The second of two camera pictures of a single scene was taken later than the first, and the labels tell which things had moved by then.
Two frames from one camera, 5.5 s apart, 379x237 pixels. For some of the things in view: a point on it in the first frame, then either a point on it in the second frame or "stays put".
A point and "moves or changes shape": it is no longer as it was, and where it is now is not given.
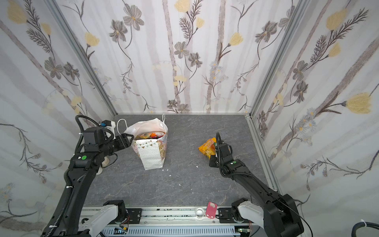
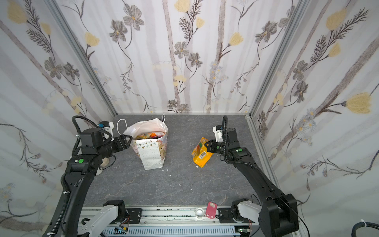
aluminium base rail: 175,221 stays put
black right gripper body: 221,155 → 211,145
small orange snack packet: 150,136 stays put
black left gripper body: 111,145 stays put
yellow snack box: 208,148 moves or changes shape
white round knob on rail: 200,212 stays put
